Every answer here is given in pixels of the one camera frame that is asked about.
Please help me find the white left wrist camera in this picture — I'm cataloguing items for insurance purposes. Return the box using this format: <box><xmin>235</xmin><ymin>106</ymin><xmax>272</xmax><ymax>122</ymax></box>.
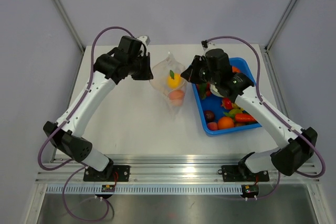
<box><xmin>137</xmin><ymin>35</ymin><xmax>150</xmax><ymax>47</ymax></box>

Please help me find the orange small pumpkin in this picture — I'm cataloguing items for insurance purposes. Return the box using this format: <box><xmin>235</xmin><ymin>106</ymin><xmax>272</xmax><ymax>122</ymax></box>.
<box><xmin>232</xmin><ymin>66</ymin><xmax>240</xmax><ymax>73</ymax></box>

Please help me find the orange fruit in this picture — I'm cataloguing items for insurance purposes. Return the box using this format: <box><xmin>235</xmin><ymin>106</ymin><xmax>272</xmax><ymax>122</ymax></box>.
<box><xmin>217</xmin><ymin>116</ymin><xmax>235</xmax><ymax>130</ymax></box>

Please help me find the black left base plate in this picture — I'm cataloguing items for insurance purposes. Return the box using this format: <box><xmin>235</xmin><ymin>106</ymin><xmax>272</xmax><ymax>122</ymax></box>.
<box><xmin>83</xmin><ymin>165</ymin><xmax>130</xmax><ymax>182</ymax></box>

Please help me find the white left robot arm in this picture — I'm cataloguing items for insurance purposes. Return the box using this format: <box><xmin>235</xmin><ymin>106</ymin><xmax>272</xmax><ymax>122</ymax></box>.
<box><xmin>43</xmin><ymin>36</ymin><xmax>153</xmax><ymax>181</ymax></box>

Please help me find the yellow orange with leaf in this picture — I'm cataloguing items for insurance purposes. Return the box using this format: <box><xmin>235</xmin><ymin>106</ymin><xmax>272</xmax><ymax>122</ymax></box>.
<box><xmin>166</xmin><ymin>70</ymin><xmax>182</xmax><ymax>89</ymax></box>

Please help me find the orange carrot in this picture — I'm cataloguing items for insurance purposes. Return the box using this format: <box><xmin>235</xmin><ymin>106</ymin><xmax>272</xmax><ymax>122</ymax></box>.
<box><xmin>234</xmin><ymin>113</ymin><xmax>257</xmax><ymax>123</ymax></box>

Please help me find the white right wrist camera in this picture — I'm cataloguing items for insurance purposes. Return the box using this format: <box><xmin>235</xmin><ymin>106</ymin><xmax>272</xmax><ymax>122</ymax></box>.
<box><xmin>201</xmin><ymin>40</ymin><xmax>217</xmax><ymax>55</ymax></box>

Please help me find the aluminium rail frame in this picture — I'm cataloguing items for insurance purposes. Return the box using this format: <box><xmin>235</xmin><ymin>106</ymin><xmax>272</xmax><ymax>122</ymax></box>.
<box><xmin>35</xmin><ymin>163</ymin><xmax>318</xmax><ymax>197</ymax></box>

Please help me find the clear dotted zip top bag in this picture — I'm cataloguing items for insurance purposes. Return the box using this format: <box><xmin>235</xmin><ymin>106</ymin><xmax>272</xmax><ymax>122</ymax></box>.
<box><xmin>149</xmin><ymin>51</ymin><xmax>187</xmax><ymax>118</ymax></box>

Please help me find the small pink peach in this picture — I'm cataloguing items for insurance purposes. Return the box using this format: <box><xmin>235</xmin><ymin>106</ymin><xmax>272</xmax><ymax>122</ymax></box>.
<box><xmin>207</xmin><ymin>122</ymin><xmax>218</xmax><ymax>131</ymax></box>

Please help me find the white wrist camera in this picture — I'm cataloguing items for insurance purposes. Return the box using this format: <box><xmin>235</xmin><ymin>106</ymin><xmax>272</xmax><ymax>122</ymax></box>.
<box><xmin>137</xmin><ymin>35</ymin><xmax>150</xmax><ymax>47</ymax></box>
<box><xmin>201</xmin><ymin>40</ymin><xmax>217</xmax><ymax>55</ymax></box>

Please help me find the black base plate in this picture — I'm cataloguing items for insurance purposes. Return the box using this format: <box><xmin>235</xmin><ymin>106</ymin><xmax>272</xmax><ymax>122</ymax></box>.
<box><xmin>217</xmin><ymin>165</ymin><xmax>270</xmax><ymax>183</ymax></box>
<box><xmin>83</xmin><ymin>165</ymin><xmax>130</xmax><ymax>182</ymax></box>

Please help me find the dark purple plum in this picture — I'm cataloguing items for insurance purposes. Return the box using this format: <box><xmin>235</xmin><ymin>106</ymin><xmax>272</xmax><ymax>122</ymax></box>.
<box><xmin>204</xmin><ymin>110</ymin><xmax>215</xmax><ymax>123</ymax></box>

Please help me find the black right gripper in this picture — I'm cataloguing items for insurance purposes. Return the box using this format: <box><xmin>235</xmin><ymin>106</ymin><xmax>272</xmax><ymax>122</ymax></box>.
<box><xmin>181</xmin><ymin>56</ymin><xmax>219</xmax><ymax>86</ymax></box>

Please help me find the blue plastic bin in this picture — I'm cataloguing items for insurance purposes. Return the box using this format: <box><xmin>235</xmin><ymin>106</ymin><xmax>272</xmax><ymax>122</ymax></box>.
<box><xmin>187</xmin><ymin>56</ymin><xmax>263</xmax><ymax>137</ymax></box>

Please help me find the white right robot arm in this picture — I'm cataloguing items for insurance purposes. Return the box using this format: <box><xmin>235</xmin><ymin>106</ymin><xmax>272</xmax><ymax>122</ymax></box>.
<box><xmin>181</xmin><ymin>48</ymin><xmax>317</xmax><ymax>180</ymax></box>

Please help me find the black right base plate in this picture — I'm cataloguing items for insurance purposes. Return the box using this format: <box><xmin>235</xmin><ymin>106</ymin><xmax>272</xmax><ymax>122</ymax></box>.
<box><xmin>217</xmin><ymin>165</ymin><xmax>270</xmax><ymax>183</ymax></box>

